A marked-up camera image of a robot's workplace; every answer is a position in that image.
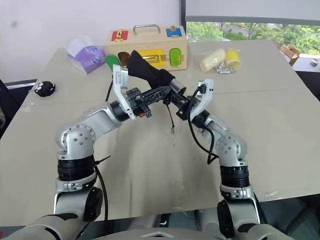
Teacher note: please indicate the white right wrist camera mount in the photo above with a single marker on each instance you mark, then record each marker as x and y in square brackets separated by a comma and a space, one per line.
[206, 92]

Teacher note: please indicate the wooden lock activity box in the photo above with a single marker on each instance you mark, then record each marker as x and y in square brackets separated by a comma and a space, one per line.
[150, 45]

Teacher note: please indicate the yellow plastic cup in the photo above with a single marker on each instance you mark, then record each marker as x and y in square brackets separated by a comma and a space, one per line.
[233, 58]

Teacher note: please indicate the metal cup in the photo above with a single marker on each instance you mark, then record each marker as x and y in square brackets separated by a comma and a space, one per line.
[177, 84]

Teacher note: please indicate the brown cardboard box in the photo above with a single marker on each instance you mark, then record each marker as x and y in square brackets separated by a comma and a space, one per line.
[291, 53]

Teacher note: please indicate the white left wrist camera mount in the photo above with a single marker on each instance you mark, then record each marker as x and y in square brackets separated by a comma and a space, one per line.
[120, 80]

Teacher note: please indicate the cream roll in plastic bag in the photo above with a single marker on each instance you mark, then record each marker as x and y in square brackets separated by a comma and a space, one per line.
[212, 60]

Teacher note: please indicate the grey window blind rail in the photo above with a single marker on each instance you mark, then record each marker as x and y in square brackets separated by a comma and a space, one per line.
[250, 19]

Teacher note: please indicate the black plush toy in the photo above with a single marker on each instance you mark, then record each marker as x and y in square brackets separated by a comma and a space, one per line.
[44, 88]

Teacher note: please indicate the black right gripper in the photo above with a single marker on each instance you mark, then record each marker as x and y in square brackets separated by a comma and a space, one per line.
[186, 108]

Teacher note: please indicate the bag of metal screws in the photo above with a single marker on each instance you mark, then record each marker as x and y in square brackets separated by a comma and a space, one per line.
[225, 68]

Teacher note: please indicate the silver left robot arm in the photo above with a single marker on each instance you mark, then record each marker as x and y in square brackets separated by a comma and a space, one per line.
[82, 135]

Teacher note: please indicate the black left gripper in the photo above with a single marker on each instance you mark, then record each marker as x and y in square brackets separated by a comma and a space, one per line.
[138, 102]

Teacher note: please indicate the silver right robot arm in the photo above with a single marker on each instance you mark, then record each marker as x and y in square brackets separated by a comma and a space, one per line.
[231, 147]

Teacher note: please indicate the purple tissue pack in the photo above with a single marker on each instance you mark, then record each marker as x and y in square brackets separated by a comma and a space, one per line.
[86, 56]

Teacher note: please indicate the silver round knob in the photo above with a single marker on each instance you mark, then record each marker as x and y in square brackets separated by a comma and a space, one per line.
[313, 61]

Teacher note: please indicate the grey robot torso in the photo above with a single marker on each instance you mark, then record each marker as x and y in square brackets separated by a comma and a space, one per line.
[160, 231]

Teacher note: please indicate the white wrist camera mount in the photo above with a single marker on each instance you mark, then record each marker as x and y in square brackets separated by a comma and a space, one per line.
[206, 92]
[120, 80]

